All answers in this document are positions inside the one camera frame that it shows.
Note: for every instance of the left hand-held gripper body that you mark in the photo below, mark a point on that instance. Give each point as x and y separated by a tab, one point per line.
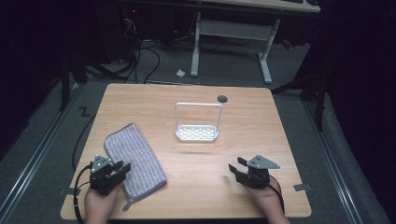
101	177

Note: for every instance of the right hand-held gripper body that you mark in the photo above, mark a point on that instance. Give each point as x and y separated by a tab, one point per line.
255	177

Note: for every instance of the purple striped cloth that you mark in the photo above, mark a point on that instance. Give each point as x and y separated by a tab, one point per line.
140	158

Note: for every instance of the grey tape piece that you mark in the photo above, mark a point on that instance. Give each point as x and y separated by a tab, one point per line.
302	187
69	191

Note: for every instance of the white towel rack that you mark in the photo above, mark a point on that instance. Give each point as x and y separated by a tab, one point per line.
196	133

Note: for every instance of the dark round table grommet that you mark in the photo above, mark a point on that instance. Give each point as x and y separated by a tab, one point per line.
222	99

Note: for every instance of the black metal stand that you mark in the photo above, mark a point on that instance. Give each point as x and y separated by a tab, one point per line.
64	81
317	93

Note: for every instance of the crumpled white paper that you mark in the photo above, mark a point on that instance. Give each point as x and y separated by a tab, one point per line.
180	73

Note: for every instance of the white-framed desk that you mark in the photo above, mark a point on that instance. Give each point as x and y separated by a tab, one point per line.
232	29

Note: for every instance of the dark computer tower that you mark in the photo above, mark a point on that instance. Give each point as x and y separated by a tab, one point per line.
120	31

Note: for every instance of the aluminium floor rail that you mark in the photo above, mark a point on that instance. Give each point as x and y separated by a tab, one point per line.
34	158
334	161

